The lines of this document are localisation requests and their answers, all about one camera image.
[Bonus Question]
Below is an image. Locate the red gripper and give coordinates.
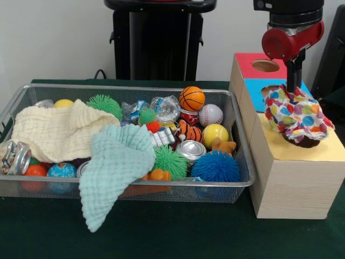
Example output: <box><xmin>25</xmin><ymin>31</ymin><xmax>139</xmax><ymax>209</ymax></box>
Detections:
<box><xmin>261</xmin><ymin>20</ymin><xmax>325</xmax><ymax>93</ymax></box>

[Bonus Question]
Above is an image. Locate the colourful spotted fabric scrap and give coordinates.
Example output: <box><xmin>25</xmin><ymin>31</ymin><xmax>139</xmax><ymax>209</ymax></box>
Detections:
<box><xmin>263</xmin><ymin>84</ymin><xmax>336</xmax><ymax>144</ymax></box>

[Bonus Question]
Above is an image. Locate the mint muslin cloth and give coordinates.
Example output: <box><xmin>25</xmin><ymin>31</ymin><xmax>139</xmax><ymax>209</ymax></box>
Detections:
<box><xmin>79</xmin><ymin>124</ymin><xmax>156</xmax><ymax>233</ymax></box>

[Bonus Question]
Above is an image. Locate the wooden box with three holes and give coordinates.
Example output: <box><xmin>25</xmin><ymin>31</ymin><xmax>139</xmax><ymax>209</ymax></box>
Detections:
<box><xmin>228</xmin><ymin>52</ymin><xmax>345</xmax><ymax>220</ymax></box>

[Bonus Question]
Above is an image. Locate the shallow clear mesh bin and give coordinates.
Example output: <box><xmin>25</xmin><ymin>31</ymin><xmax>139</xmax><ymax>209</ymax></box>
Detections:
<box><xmin>0</xmin><ymin>83</ymin><xmax>256</xmax><ymax>205</ymax></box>

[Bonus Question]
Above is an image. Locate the black monitor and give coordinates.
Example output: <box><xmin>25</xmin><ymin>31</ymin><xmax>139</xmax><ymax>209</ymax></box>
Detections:
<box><xmin>311</xmin><ymin>4</ymin><xmax>345</xmax><ymax>94</ymax></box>

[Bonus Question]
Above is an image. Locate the white baseball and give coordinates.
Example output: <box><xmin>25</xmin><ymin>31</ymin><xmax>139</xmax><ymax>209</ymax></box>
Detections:
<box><xmin>198</xmin><ymin>104</ymin><xmax>224</xmax><ymax>127</ymax></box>

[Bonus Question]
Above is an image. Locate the yellow tennis ball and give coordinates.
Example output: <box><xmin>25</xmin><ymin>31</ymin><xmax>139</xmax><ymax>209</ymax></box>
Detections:
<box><xmin>202</xmin><ymin>124</ymin><xmax>230</xmax><ymax>149</ymax></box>

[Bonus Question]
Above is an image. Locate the small orange basketball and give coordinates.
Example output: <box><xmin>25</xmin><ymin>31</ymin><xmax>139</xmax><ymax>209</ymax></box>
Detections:
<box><xmin>179</xmin><ymin>86</ymin><xmax>206</xmax><ymax>113</ymax></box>

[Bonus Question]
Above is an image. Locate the orange tiger plush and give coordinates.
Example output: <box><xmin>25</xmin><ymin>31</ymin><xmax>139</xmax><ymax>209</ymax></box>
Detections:
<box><xmin>176</xmin><ymin>120</ymin><xmax>203</xmax><ymax>143</ymax></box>

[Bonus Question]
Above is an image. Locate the blue spiky ball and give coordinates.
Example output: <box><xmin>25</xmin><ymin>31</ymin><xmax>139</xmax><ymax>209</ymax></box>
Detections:
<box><xmin>191</xmin><ymin>151</ymin><xmax>240</xmax><ymax>182</ymax></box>

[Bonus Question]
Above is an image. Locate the green spiky ball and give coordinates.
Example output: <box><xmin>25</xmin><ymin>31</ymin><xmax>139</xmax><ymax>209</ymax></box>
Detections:
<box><xmin>153</xmin><ymin>145</ymin><xmax>188</xmax><ymax>180</ymax></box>
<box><xmin>86</xmin><ymin>94</ymin><xmax>123</xmax><ymax>121</ymax></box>

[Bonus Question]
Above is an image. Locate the dark green table cloth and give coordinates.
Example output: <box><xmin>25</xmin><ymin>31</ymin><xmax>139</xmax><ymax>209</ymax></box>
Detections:
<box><xmin>0</xmin><ymin>79</ymin><xmax>345</xmax><ymax>259</ymax></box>

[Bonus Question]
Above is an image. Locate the cream muslin cloth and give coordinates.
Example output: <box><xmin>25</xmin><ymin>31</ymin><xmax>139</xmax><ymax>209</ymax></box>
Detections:
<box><xmin>12</xmin><ymin>99</ymin><xmax>121</xmax><ymax>165</ymax></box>

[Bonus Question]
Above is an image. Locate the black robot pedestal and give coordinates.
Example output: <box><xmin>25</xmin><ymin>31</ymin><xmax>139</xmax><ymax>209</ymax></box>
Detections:
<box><xmin>103</xmin><ymin>0</ymin><xmax>218</xmax><ymax>81</ymax></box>

